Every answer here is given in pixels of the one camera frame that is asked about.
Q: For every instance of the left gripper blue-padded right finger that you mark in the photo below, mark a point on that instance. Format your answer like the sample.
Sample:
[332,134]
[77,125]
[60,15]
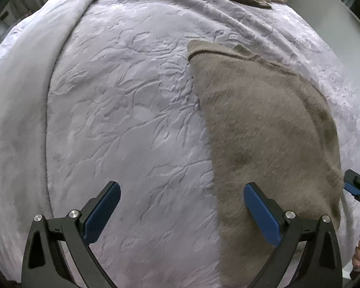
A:
[320,264]

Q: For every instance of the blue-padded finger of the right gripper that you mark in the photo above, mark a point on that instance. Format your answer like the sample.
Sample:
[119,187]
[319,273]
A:
[351,189]

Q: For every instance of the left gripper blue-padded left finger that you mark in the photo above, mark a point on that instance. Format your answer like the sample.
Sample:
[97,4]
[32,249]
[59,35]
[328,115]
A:
[44,264]

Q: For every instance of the olive knit sweater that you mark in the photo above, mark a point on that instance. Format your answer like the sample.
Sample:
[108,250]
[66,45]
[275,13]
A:
[267,125]

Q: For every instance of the lavender embossed bedspread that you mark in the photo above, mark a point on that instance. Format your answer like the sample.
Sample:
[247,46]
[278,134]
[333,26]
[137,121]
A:
[122,106]

